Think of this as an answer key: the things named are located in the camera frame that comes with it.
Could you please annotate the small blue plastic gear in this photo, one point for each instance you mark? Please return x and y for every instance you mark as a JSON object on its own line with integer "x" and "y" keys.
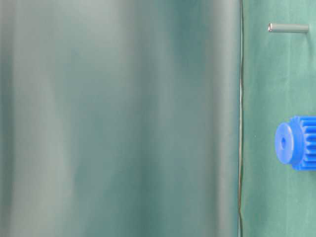
{"x": 295, "y": 143}

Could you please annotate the green backdrop curtain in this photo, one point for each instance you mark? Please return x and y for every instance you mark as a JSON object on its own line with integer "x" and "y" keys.
{"x": 119, "y": 118}

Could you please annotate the green table cloth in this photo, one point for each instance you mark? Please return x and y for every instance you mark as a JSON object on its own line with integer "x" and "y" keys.
{"x": 279, "y": 82}

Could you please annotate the grey metal shaft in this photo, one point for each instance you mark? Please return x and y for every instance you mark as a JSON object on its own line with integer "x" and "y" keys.
{"x": 287, "y": 28}

